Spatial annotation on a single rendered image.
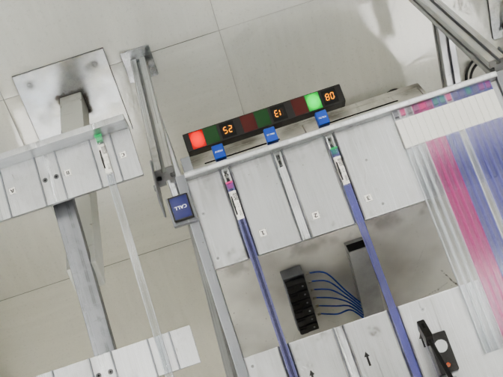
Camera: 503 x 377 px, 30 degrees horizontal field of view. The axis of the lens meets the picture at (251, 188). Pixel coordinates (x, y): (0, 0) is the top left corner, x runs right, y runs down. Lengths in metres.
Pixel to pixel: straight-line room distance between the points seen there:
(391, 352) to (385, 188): 0.32
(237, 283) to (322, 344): 0.41
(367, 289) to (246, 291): 0.28
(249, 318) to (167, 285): 0.71
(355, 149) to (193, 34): 0.79
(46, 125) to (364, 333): 1.16
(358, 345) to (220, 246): 0.33
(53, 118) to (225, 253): 0.90
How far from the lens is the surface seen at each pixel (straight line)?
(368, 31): 2.65
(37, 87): 2.55
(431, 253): 2.27
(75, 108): 2.47
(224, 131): 1.92
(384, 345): 1.82
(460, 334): 1.85
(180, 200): 1.83
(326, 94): 1.94
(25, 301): 2.90
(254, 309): 2.22
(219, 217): 1.86
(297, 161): 1.89
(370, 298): 2.23
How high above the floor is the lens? 2.36
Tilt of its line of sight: 59 degrees down
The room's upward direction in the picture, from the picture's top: 159 degrees clockwise
